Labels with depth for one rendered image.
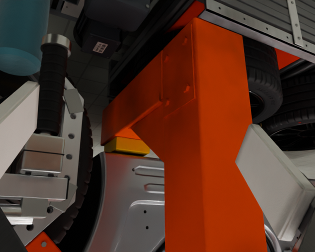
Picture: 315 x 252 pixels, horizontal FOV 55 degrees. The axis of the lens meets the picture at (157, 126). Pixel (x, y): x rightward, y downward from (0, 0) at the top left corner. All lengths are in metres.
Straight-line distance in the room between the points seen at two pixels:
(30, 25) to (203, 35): 0.39
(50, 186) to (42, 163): 0.04
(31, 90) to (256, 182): 0.13
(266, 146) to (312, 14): 1.27
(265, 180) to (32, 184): 0.33
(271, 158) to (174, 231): 0.55
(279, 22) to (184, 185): 0.75
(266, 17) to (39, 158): 0.94
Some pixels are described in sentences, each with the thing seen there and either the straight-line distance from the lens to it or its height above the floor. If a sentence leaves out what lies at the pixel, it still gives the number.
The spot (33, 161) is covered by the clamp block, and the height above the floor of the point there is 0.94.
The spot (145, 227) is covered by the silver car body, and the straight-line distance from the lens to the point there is 1.15.
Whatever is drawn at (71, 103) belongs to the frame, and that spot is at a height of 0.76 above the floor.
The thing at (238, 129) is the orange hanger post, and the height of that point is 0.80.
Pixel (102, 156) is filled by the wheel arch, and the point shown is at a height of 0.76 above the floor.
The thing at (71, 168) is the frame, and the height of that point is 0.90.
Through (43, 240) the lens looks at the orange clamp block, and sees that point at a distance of 0.63.
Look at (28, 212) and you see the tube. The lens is 0.44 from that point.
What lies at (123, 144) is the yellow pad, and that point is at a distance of 1.13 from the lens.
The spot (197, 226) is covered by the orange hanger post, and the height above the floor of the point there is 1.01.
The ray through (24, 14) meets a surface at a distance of 0.61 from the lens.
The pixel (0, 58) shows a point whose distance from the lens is 0.60.
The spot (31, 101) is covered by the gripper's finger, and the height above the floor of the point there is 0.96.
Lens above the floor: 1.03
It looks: 20 degrees down
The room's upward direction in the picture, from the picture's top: 180 degrees clockwise
